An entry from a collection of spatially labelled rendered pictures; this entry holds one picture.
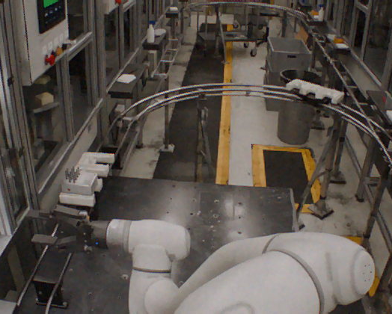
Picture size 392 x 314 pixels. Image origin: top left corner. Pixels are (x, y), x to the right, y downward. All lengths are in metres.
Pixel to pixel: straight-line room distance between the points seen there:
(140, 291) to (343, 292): 0.61
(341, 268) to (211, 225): 1.34
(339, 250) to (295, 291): 0.10
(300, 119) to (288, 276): 3.47
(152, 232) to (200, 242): 0.74
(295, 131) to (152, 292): 3.15
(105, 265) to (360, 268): 1.26
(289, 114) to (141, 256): 3.05
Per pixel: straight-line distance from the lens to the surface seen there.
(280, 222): 2.01
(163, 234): 1.13
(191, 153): 3.83
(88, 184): 1.77
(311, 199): 3.41
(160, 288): 1.11
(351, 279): 0.65
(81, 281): 1.71
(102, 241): 1.17
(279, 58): 4.61
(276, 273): 0.61
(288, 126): 4.08
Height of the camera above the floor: 1.89
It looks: 29 degrees down
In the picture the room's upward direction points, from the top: 2 degrees clockwise
